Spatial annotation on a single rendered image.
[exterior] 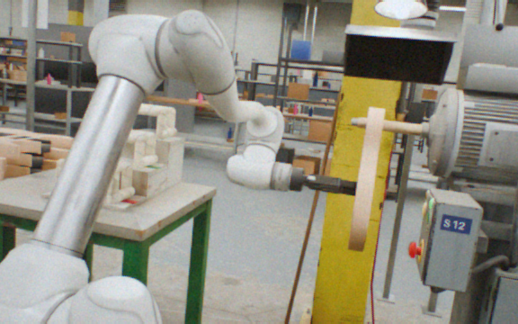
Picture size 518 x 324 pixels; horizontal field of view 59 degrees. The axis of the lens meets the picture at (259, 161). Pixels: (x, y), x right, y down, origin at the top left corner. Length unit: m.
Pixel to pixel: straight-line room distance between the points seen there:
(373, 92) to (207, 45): 1.41
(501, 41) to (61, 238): 1.26
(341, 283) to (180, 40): 1.77
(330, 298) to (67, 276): 1.78
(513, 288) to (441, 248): 0.28
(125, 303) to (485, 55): 1.18
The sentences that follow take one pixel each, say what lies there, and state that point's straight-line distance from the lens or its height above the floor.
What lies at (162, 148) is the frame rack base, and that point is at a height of 1.08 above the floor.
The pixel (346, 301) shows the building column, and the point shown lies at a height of 0.28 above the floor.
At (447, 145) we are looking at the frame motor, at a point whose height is 1.23.
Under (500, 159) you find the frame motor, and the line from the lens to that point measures 1.31.
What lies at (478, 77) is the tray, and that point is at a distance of 1.36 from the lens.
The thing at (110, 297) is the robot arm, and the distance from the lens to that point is 0.81.
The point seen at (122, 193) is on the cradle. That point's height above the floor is 0.97.
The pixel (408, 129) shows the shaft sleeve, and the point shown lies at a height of 1.25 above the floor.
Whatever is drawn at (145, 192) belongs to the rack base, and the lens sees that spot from 1.51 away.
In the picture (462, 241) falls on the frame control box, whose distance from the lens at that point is 1.12.
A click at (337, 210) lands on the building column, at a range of 2.36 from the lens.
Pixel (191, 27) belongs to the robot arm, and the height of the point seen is 1.43.
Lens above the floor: 1.34
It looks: 10 degrees down
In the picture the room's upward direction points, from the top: 6 degrees clockwise
